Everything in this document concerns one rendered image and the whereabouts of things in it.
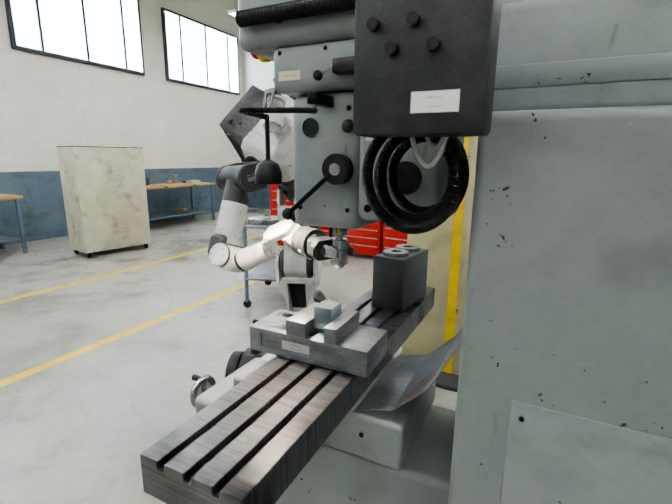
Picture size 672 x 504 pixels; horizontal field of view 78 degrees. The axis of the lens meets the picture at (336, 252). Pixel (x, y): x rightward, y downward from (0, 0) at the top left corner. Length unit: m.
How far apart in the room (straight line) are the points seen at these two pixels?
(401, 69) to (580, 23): 0.36
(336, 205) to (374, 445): 0.58
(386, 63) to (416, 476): 0.89
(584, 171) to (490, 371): 0.38
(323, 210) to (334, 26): 0.40
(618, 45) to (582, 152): 0.22
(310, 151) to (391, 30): 0.43
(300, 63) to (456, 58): 0.48
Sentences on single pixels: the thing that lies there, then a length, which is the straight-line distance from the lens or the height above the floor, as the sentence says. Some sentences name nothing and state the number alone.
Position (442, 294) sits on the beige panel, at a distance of 2.91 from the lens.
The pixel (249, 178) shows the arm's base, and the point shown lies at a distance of 1.46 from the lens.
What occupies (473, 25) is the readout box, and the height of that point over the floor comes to 1.65.
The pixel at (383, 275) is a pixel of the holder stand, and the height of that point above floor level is 1.08.
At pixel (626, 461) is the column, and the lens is 0.92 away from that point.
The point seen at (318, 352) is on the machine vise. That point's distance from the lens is 1.09.
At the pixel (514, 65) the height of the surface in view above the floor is 1.65.
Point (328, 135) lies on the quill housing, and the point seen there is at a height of 1.53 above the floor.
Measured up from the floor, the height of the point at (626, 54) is 1.65.
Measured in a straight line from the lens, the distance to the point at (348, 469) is 1.19.
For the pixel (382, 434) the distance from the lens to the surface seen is 1.07.
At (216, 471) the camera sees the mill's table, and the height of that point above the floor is 0.96.
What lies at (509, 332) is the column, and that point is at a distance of 0.82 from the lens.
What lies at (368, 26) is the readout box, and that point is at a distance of 0.69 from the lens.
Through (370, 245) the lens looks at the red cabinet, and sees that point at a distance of 6.13.
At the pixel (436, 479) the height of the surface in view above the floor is 0.76.
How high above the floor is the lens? 1.48
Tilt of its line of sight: 13 degrees down
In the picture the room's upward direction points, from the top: 1 degrees clockwise
